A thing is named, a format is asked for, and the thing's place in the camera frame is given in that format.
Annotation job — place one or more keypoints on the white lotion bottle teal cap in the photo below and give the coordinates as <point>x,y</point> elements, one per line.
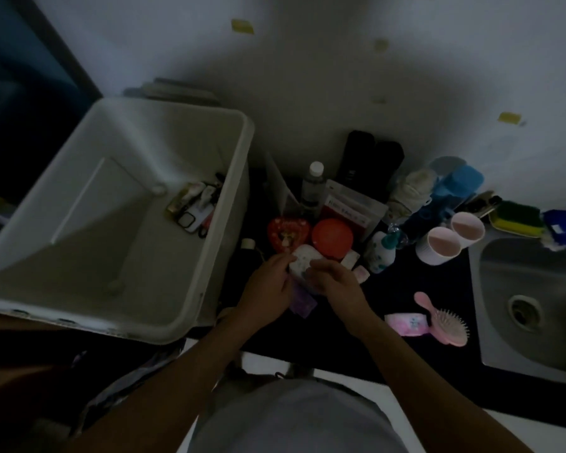
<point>379,254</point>

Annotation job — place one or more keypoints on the cream plush covered bottle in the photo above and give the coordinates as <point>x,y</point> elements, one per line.
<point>412,191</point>

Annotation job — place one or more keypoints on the purple packet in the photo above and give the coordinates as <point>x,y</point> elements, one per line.
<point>304,301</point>

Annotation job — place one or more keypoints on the person's left hand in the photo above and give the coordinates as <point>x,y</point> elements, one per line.
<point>269,292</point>

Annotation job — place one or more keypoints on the yellow green sponge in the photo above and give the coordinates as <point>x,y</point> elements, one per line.
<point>519,216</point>

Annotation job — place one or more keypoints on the pink hairbrush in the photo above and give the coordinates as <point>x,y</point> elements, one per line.
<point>448,325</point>

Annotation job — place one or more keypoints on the white plastic storage bin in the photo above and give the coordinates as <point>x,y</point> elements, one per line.
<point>99,231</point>

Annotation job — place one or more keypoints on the blue plastic bottle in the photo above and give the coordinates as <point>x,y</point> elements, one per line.
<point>457,183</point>

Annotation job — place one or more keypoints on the cream umbrella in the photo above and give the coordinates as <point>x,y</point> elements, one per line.
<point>224,314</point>

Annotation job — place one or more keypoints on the pink tissue pack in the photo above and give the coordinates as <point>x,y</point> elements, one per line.
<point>405,324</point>

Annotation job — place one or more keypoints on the pink red slim tube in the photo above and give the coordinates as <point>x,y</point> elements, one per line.
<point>206,224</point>

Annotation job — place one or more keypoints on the gold foil packet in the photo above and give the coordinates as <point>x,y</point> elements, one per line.
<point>181,198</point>

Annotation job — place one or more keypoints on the clear bottle white cap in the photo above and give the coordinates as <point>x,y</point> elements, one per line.
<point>312,183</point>

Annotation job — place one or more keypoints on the small glass bowl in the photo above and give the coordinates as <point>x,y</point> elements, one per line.
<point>398,238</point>

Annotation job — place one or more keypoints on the person's right forearm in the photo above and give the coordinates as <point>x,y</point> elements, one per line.
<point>434,396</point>

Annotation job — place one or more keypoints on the person's left forearm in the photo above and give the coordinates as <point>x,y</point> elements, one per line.
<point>170,396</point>

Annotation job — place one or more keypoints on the orange red round jar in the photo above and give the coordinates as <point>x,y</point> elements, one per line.
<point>332,238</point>

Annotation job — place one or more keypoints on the phone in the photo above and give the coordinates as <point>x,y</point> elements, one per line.
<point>193,219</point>

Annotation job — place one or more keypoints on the person's grey shirt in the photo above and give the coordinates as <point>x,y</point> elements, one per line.
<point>297,419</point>

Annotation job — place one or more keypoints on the white cup pink inside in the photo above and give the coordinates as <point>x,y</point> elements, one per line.
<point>468,228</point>
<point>438,247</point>

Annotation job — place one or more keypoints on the white rag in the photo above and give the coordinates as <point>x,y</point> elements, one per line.
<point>552,241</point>

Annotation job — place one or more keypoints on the red heart shaped tin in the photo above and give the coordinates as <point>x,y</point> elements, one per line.
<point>287,233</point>

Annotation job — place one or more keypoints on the zip pouch red label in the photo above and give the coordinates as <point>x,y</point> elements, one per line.
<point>354,207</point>

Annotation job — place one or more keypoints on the pink white small bottle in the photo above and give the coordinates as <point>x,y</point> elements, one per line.
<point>206,193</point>
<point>361,275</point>

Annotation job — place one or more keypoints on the steel sink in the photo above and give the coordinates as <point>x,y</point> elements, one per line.
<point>537,278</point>

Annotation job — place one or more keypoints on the black table countertop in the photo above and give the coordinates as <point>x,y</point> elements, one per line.
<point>405,363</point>

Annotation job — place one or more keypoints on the clear cotton swab box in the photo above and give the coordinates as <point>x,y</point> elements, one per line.
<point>304,257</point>

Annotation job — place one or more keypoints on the person's right hand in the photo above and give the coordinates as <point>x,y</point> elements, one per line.
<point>346,299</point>

